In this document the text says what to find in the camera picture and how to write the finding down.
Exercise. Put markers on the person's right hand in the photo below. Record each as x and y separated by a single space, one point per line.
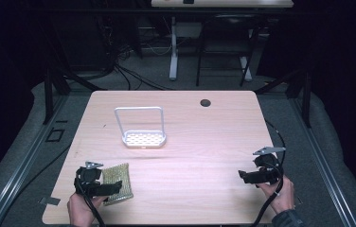
281 197

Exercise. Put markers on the aluminium floor rail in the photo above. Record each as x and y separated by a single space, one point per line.
321 164
24 164

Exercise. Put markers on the black chair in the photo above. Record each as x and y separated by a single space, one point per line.
223 34

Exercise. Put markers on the white desk leg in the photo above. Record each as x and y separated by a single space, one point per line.
173 47

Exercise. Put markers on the gold mesh scouring sponge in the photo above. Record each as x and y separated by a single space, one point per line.
117 176

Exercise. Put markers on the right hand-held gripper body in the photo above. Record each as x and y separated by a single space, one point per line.
267 168

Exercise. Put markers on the black metal stand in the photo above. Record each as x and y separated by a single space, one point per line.
302 91
53 82

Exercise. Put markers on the person's left hand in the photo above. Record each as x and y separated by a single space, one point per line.
80 209

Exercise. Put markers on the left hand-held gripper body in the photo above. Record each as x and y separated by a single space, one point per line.
88 175

